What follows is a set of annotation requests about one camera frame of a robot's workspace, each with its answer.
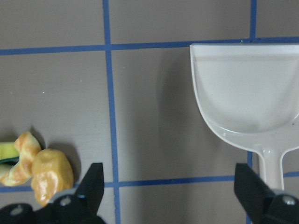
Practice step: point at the yellow green sponge piece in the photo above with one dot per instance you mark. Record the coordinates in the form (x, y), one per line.
(8, 152)

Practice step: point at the striped toy croissant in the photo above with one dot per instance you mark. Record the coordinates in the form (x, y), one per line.
(19, 171)

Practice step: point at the white plastic dustpan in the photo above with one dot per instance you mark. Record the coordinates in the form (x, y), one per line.
(248, 95)

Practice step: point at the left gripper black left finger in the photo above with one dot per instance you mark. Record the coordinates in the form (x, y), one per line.
(91, 190)

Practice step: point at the glossy yellow toy bread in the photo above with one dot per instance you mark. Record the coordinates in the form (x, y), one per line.
(52, 173)

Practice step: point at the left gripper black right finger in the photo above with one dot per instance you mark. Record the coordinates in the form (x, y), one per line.
(253, 194)

